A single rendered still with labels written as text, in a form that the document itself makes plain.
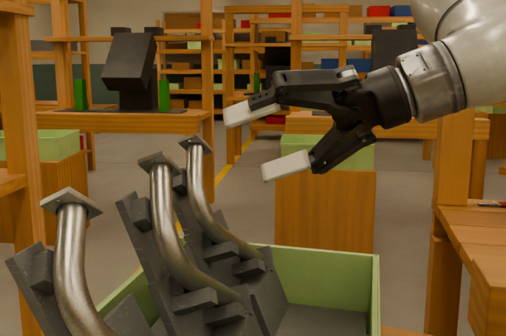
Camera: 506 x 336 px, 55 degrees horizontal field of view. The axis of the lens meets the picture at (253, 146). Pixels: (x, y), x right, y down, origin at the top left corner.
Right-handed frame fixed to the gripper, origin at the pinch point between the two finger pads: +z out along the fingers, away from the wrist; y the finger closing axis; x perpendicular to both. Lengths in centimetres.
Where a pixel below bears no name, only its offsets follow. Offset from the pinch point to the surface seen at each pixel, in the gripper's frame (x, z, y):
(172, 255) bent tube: 11.0, 13.5, -1.6
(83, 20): -445, 233, -230
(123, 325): 18.3, 20.1, -1.2
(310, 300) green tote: 6.0, 5.9, -44.9
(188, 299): 14.3, 14.9, -8.5
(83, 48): -424, 245, -251
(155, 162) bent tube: -1.9, 13.8, 1.5
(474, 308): 10, -24, -65
